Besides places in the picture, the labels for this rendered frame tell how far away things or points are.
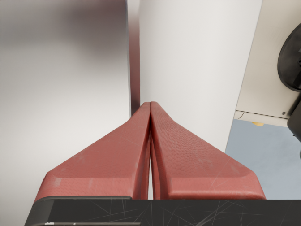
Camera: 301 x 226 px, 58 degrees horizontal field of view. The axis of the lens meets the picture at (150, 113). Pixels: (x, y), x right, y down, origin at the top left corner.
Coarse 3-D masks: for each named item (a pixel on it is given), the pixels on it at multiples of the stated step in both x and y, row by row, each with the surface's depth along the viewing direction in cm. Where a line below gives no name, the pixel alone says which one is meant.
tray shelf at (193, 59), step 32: (160, 0) 13; (192, 0) 13; (224, 0) 13; (256, 0) 13; (160, 32) 14; (192, 32) 14; (224, 32) 14; (160, 64) 15; (192, 64) 15; (224, 64) 15; (160, 96) 16; (192, 96) 16; (224, 96) 16; (192, 128) 17; (224, 128) 18
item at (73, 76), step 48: (0, 0) 12; (48, 0) 12; (96, 0) 12; (0, 48) 13; (48, 48) 13; (96, 48) 13; (0, 96) 14; (48, 96) 15; (96, 96) 15; (0, 144) 16; (48, 144) 17; (0, 192) 18
